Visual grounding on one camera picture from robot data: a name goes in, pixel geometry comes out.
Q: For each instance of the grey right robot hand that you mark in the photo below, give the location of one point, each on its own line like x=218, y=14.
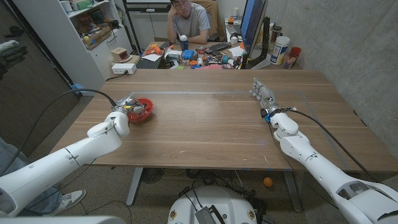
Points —
x=266, y=98

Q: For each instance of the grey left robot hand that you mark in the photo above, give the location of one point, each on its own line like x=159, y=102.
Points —
x=126, y=104

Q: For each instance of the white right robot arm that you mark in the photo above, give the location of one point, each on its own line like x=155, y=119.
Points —
x=323, y=171

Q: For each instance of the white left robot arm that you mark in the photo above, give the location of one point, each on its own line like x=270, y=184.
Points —
x=62, y=165

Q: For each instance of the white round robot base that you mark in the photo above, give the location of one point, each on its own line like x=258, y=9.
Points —
x=214, y=202

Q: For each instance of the red bowl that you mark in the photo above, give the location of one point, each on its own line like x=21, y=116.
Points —
x=140, y=118

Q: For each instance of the black gloved operator hand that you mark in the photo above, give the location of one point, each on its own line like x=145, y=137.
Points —
x=12, y=56

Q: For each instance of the white flat power box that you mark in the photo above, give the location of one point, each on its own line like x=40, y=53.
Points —
x=124, y=68

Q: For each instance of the black laptop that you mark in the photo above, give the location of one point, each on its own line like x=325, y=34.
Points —
x=147, y=63

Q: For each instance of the white plastic tub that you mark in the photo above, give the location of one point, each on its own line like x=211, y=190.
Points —
x=279, y=49

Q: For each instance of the beige small box device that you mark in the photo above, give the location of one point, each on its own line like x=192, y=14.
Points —
x=120, y=54

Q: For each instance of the white paper sheet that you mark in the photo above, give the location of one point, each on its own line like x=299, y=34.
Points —
x=237, y=51
x=151, y=57

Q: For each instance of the teal small object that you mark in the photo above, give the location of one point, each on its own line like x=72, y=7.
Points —
x=225, y=58

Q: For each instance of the orange small object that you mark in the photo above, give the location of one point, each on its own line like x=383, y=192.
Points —
x=241, y=45

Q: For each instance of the black monitor stand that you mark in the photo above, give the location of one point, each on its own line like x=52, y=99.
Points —
x=266, y=37

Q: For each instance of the orange toy drill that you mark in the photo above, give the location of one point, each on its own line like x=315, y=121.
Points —
x=155, y=49

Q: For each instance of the pink flat object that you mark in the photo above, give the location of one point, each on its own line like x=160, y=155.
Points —
x=213, y=66

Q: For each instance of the dark jar black lid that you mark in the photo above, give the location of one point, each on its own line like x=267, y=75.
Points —
x=276, y=34

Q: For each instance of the black keyboard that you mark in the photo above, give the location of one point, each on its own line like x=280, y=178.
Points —
x=217, y=47

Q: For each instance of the cardboard box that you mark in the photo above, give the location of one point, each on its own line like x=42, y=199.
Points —
x=98, y=37

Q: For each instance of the black computer monitor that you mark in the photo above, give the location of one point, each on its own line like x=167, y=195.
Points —
x=253, y=21

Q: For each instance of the light blue object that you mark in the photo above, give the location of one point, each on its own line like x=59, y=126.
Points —
x=188, y=54

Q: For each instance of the red soda can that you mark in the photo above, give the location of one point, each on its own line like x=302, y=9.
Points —
x=201, y=51

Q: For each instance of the grey table leg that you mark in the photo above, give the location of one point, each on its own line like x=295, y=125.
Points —
x=292, y=191
x=134, y=186

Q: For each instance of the dark blue bottle white cap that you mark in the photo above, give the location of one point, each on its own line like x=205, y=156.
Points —
x=183, y=43

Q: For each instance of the orange ball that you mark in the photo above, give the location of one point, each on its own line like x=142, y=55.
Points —
x=268, y=182

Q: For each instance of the brown chair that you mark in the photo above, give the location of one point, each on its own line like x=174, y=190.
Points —
x=216, y=18

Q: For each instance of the white shelf unit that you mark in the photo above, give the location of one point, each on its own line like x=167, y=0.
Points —
x=53, y=37

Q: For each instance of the seated person grey shirt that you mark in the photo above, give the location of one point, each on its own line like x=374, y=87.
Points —
x=189, y=21

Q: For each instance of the standing person blue jeans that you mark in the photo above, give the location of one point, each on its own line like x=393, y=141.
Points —
x=12, y=155

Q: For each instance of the grey finned module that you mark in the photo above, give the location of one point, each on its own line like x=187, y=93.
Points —
x=205, y=216

